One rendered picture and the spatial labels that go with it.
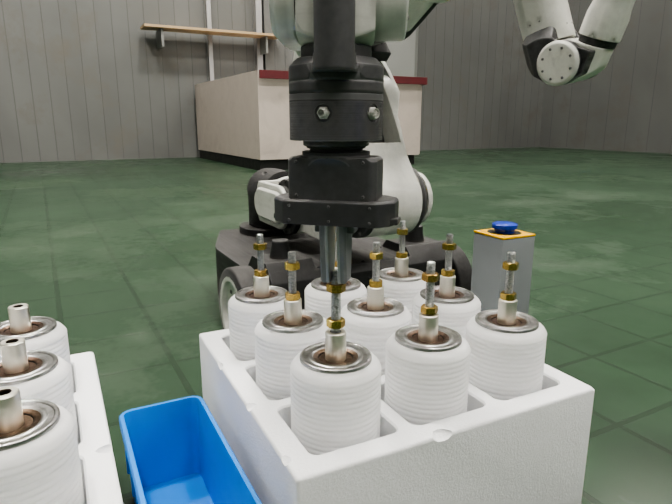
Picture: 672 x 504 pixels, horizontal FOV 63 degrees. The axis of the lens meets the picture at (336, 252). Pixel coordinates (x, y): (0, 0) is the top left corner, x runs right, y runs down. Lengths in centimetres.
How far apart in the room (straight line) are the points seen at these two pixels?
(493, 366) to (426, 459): 15
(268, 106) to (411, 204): 472
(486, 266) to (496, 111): 1019
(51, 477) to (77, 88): 756
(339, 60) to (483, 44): 1043
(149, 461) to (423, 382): 41
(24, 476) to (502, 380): 49
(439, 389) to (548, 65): 68
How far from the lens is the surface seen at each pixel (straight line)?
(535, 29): 114
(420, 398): 62
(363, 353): 59
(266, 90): 574
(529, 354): 69
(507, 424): 65
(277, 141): 577
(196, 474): 86
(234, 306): 76
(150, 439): 82
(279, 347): 64
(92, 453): 61
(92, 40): 805
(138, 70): 808
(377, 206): 50
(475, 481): 66
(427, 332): 62
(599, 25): 110
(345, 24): 47
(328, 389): 55
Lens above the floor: 49
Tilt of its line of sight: 13 degrees down
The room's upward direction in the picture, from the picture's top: straight up
